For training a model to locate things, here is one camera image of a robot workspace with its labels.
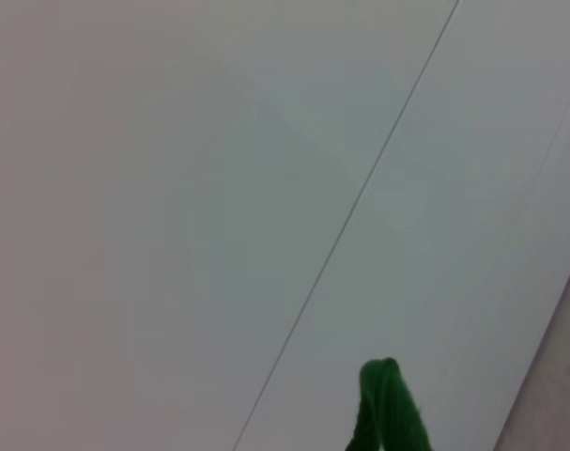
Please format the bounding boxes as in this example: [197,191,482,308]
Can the cream canvas bag green handles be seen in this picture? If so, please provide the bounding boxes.
[342,356,435,451]

